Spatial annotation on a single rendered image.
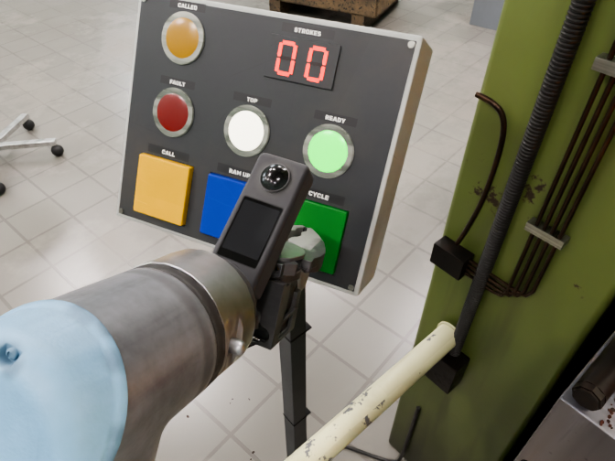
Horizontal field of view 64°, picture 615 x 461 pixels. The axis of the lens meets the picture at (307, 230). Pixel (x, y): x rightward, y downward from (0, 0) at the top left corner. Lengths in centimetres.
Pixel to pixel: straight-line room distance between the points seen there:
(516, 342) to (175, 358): 70
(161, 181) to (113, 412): 43
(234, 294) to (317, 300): 146
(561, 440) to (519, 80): 42
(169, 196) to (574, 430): 52
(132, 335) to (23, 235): 207
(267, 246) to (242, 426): 120
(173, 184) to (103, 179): 185
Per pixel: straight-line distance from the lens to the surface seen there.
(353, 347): 167
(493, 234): 76
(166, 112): 63
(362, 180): 53
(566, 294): 78
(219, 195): 59
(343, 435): 82
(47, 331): 24
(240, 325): 33
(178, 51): 62
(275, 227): 38
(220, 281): 32
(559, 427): 63
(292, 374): 105
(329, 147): 53
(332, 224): 54
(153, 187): 64
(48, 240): 224
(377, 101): 52
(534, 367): 91
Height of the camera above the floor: 139
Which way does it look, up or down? 43 degrees down
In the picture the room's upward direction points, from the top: straight up
